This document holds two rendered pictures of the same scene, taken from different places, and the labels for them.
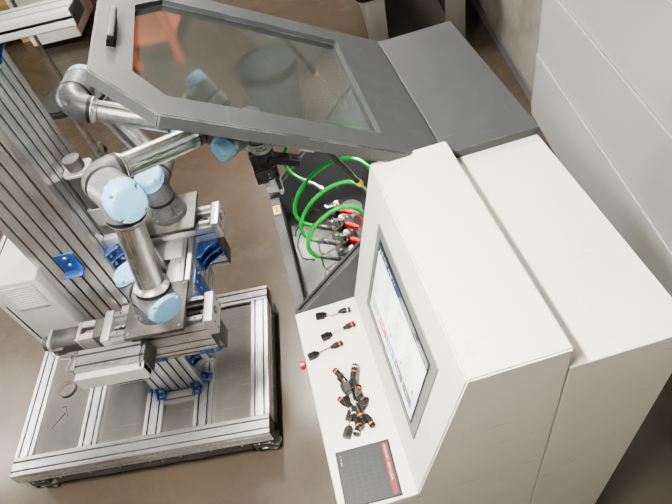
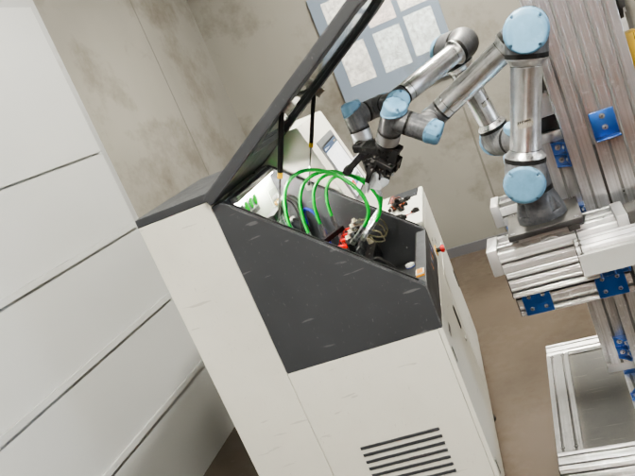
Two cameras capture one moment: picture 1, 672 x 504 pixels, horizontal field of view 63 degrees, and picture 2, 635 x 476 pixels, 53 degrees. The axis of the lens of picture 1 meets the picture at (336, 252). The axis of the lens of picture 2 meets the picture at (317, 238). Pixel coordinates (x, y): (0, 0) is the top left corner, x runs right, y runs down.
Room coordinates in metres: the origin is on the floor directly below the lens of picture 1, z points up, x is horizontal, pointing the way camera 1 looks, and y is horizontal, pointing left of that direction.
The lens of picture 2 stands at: (3.85, 0.50, 1.69)
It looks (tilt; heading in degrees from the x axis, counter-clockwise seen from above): 13 degrees down; 196
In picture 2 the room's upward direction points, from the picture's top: 23 degrees counter-clockwise
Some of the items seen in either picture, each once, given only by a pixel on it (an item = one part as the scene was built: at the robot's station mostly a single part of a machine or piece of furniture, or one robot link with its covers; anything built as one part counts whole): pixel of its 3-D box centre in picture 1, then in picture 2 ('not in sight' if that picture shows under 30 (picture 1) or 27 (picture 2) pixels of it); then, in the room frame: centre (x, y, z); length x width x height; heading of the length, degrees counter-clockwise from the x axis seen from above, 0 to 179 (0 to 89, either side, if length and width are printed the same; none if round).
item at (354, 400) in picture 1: (350, 398); (398, 202); (0.78, 0.08, 1.01); 0.23 x 0.11 x 0.06; 1
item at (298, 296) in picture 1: (291, 260); (427, 272); (1.51, 0.19, 0.87); 0.62 x 0.04 x 0.16; 1
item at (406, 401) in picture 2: not in sight; (404, 395); (1.52, -0.08, 0.39); 0.70 x 0.58 x 0.79; 1
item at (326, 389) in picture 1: (349, 393); (401, 212); (0.81, 0.08, 0.96); 0.70 x 0.22 x 0.03; 1
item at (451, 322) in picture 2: not in sight; (467, 365); (1.51, 0.20, 0.44); 0.65 x 0.02 x 0.68; 1
